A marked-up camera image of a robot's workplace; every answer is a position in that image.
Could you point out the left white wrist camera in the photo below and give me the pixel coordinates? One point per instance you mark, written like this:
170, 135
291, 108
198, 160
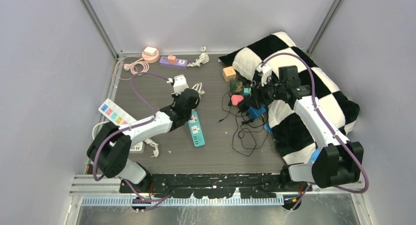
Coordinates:
179, 84

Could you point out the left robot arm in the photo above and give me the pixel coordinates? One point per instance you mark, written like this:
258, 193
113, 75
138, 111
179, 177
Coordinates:
110, 149

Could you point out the purple power strip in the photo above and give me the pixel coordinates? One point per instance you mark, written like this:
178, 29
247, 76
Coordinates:
179, 64

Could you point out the orange small plug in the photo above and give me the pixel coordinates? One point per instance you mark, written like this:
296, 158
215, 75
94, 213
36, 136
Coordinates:
171, 58

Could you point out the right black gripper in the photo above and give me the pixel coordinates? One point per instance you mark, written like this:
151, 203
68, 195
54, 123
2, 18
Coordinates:
258, 92

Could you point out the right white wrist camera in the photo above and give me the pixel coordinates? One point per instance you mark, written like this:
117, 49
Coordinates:
265, 71

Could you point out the pink round socket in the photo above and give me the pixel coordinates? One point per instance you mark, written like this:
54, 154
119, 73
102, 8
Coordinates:
151, 58

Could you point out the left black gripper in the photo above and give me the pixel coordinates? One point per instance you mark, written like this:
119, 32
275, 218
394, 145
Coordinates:
195, 105

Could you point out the small teal adapters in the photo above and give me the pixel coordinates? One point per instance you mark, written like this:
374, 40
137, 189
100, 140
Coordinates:
246, 92

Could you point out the teal usb power strip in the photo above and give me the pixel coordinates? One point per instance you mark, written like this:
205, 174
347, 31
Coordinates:
196, 130

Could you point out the dark green cube socket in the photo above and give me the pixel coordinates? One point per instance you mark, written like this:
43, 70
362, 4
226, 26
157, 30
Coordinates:
236, 87

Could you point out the blue cube socket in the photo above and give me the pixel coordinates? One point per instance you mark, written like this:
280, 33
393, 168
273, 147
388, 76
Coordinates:
255, 113

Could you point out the orange cube socket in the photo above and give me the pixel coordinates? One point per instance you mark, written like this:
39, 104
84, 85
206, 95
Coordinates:
229, 74

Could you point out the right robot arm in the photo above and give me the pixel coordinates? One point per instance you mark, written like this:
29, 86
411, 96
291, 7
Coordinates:
339, 160

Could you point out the pink plug adapter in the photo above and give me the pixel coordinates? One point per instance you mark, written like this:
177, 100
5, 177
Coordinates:
236, 99

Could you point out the white charger block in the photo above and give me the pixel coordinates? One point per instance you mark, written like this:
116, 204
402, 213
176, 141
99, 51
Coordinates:
150, 51

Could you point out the checkered black white pillow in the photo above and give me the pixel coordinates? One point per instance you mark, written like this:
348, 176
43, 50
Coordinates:
293, 140

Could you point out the white colourful power strip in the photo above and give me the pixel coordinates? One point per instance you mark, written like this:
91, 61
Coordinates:
115, 114

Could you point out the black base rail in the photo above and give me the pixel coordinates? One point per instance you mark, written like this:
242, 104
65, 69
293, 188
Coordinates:
219, 186

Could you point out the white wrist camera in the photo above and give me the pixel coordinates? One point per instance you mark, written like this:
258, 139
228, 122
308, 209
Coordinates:
265, 71
179, 84

